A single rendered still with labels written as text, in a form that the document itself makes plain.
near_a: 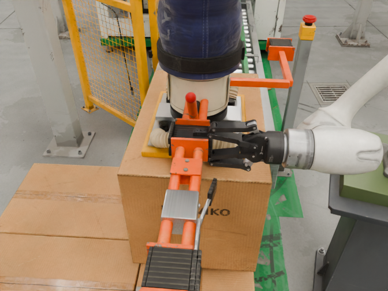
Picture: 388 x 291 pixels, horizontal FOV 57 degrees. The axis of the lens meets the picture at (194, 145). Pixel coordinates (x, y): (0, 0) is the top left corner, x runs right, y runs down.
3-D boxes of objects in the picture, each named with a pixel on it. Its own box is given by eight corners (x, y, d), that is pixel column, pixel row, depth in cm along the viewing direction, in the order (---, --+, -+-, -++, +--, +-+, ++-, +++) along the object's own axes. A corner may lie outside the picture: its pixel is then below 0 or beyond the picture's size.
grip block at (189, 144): (172, 137, 87) (172, 117, 83) (212, 140, 86) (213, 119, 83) (168, 159, 80) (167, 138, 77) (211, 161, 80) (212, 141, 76)
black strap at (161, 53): (164, 38, 105) (163, 25, 103) (242, 41, 103) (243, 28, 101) (150, 73, 87) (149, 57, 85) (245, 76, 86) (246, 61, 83)
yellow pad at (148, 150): (160, 95, 123) (159, 82, 120) (189, 96, 123) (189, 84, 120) (141, 157, 97) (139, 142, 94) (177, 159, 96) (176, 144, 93)
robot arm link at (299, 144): (307, 178, 78) (280, 176, 79) (300, 152, 85) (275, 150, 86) (316, 146, 73) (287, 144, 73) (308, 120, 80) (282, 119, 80)
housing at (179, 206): (165, 204, 69) (164, 188, 66) (200, 206, 69) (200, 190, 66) (160, 233, 64) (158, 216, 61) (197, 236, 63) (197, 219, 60)
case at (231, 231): (160, 149, 163) (155, 69, 138) (248, 153, 161) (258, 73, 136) (132, 263, 116) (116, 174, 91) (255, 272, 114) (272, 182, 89)
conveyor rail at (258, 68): (243, 19, 355) (245, 0, 343) (249, 19, 354) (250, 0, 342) (264, 183, 175) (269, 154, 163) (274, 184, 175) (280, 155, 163)
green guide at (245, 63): (236, 4, 346) (237, -6, 340) (247, 4, 345) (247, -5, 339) (243, 85, 221) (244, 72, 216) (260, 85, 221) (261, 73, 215)
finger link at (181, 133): (208, 141, 78) (208, 139, 77) (176, 140, 78) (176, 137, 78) (208, 133, 80) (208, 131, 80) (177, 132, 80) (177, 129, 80)
